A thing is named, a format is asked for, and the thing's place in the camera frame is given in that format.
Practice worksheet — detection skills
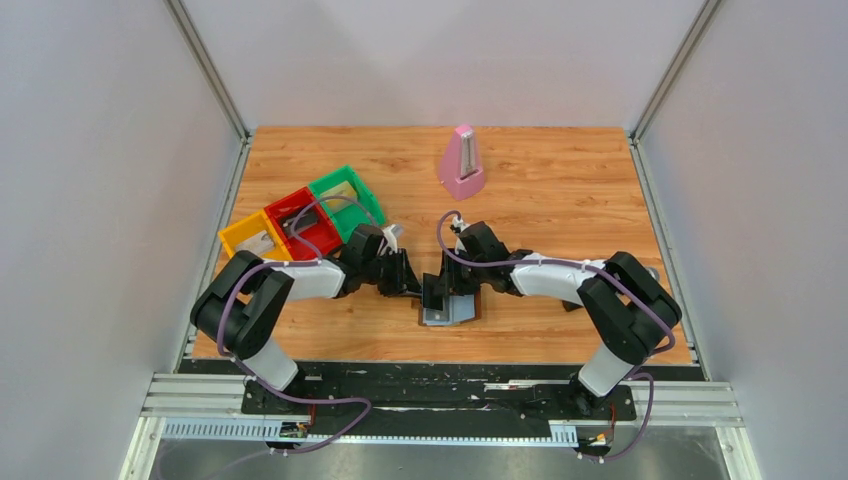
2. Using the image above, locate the gold card in green bin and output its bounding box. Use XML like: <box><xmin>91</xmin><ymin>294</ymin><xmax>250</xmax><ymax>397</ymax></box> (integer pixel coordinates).
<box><xmin>320</xmin><ymin>181</ymin><xmax>358</xmax><ymax>213</ymax></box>

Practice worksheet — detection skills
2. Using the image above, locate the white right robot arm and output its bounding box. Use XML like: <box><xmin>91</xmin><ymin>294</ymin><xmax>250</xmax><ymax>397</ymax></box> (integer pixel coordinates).
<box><xmin>421</xmin><ymin>211</ymin><xmax>682</xmax><ymax>400</ymax></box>

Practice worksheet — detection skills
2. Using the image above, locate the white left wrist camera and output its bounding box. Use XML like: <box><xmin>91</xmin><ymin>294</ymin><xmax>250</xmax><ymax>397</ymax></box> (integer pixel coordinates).
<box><xmin>380</xmin><ymin>224</ymin><xmax>404</xmax><ymax>254</ymax></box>

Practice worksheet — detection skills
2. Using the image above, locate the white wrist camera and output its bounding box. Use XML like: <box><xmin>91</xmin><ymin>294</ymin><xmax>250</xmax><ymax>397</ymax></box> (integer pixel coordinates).
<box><xmin>450</xmin><ymin>217</ymin><xmax>469</xmax><ymax>239</ymax></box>
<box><xmin>380</xmin><ymin>224</ymin><xmax>404</xmax><ymax>254</ymax></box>

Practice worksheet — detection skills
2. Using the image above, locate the black microphone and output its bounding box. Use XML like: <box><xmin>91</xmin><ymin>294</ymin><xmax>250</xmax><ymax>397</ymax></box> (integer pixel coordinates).
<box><xmin>646</xmin><ymin>267</ymin><xmax>661</xmax><ymax>282</ymax></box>

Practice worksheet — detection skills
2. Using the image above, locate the brown leather card holder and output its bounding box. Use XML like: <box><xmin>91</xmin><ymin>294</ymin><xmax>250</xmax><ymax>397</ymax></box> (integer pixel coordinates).
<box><xmin>419</xmin><ymin>293</ymin><xmax>481</xmax><ymax>327</ymax></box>

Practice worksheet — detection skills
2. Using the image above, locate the black mounting rail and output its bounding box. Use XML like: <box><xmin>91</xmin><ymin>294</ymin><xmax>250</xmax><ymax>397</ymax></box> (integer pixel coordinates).
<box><xmin>142</xmin><ymin>360</ymin><xmax>637</xmax><ymax>448</ymax></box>

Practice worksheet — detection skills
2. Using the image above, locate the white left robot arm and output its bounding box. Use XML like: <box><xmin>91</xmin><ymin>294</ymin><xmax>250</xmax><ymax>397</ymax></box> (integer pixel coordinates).
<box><xmin>190</xmin><ymin>224</ymin><xmax>422</xmax><ymax>391</ymax></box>

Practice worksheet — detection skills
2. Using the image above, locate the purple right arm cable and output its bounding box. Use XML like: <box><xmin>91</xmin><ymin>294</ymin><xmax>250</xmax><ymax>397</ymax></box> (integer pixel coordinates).
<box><xmin>435</xmin><ymin>210</ymin><xmax>678</xmax><ymax>463</ymax></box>

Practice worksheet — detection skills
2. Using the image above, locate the green plastic bin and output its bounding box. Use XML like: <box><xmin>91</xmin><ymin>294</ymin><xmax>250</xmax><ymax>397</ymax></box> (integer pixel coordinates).
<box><xmin>308</xmin><ymin>165</ymin><xmax>386</xmax><ymax>242</ymax></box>

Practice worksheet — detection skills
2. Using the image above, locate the pink metronome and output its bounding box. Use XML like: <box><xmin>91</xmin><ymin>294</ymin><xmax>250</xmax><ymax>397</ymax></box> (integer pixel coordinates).
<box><xmin>437</xmin><ymin>124</ymin><xmax>485</xmax><ymax>201</ymax></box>

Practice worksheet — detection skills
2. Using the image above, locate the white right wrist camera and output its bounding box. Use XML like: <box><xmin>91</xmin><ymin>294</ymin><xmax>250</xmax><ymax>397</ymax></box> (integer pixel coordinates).
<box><xmin>450</xmin><ymin>217</ymin><xmax>469</xmax><ymax>239</ymax></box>

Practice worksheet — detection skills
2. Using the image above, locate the red plastic bin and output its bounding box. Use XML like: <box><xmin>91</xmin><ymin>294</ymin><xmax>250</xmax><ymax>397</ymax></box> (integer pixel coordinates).
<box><xmin>264</xmin><ymin>187</ymin><xmax>342</xmax><ymax>260</ymax></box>

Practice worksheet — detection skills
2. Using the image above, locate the yellow plastic bin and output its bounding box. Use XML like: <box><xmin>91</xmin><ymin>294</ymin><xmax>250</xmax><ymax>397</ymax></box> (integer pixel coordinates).
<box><xmin>218</xmin><ymin>210</ymin><xmax>292</xmax><ymax>261</ymax></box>

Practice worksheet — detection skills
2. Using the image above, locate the silver card in yellow bin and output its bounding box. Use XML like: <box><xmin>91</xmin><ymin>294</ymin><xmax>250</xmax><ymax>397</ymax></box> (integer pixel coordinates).
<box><xmin>235</xmin><ymin>230</ymin><xmax>276</xmax><ymax>257</ymax></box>

